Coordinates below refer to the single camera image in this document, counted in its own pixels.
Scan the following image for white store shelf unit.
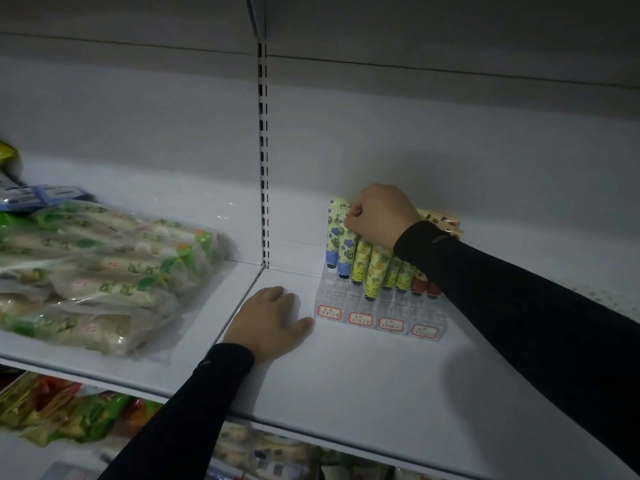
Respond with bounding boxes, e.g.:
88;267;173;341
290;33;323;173
0;0;640;480

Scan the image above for clear bag of green sweets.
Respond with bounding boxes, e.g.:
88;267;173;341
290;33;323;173
0;202;231;357

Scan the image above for clear acrylic display rack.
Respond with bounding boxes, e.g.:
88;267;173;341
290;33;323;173
313;264;449;342

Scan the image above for pile of white sweet bags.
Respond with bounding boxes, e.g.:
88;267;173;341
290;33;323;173
212;419;319;480

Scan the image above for person's right hand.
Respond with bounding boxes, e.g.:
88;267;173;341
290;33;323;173
343;183;423;251

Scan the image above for blue white packet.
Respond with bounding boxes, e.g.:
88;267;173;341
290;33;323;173
0;184;96;213

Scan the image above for person's right forearm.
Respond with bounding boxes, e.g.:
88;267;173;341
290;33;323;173
393;220;640;475

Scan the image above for row of cream tubes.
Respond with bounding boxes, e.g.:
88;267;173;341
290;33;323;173
327;197;463;241

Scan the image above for person's left hand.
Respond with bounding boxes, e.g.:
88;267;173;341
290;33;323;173
223;286;315;365

